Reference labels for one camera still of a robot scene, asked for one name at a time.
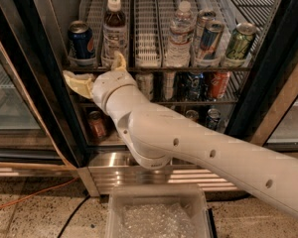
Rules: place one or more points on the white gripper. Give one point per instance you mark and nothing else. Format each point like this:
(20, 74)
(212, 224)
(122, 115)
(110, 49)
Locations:
(109, 85)

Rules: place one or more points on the blue pepsi can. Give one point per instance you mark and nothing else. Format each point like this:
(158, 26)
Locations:
(81, 42)

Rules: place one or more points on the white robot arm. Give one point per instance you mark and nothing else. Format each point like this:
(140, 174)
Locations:
(155, 134)

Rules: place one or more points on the white can middle shelf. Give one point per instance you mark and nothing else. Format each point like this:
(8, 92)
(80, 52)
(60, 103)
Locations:
(145, 84)

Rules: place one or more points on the brown can bottom shelf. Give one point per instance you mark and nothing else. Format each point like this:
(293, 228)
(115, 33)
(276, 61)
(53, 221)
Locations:
(97, 125)

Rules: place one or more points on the silver can middle shelf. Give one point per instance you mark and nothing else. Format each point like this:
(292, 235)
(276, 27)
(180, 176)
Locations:
(168, 85)

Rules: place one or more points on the silver can shelf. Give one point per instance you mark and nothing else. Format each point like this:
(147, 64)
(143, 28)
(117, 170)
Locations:
(168, 85)
(203, 17)

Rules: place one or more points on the dark blue can middle shelf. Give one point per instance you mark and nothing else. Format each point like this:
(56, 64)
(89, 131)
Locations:
(193, 86)

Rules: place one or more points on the orange gold can bottom shelf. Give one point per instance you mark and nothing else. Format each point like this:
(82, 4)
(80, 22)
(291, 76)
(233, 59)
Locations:
(192, 115)

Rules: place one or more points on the blue silver energy drink can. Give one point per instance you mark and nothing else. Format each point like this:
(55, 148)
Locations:
(209, 42)

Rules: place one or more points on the silver can rear top shelf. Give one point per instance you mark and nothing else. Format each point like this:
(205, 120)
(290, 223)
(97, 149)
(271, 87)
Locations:
(203, 17)

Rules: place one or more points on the red soda can middle shelf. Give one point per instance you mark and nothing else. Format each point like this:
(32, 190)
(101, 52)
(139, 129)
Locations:
(217, 84)

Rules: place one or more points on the blue white can bottom shelf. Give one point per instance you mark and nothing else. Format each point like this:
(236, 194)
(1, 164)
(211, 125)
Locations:
(213, 118)

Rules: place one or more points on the steel glass-door fridge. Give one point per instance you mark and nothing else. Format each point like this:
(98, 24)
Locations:
(34, 34)

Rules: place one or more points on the green soda can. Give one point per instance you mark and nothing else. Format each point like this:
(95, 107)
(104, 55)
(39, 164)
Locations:
(239, 45)

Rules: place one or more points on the brown tea bottle white cap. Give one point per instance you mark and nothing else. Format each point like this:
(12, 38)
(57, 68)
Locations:
(114, 32)

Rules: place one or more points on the clear water bottle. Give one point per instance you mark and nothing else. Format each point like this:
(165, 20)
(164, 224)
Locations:
(180, 36)

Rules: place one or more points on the clear plastic bin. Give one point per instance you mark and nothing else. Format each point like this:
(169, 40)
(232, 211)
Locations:
(158, 211)

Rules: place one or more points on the white wire shelf rack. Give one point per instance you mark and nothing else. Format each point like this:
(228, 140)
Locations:
(148, 26)

